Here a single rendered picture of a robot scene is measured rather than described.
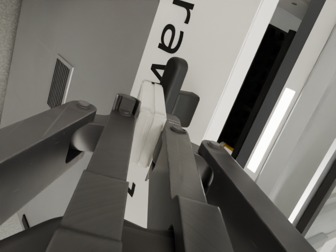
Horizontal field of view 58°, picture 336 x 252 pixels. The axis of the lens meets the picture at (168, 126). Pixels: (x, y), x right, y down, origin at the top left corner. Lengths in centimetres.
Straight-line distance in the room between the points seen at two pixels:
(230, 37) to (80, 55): 41
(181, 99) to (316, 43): 12
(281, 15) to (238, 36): 19
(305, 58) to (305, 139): 7
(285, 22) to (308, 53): 15
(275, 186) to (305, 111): 7
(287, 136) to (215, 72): 9
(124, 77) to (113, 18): 11
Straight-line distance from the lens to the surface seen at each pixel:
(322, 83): 26
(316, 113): 27
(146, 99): 17
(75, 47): 62
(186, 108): 23
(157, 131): 15
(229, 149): 35
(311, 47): 28
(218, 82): 23
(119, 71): 47
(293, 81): 28
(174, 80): 21
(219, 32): 24
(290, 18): 43
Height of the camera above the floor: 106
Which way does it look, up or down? 43 degrees down
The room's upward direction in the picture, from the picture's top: 129 degrees clockwise
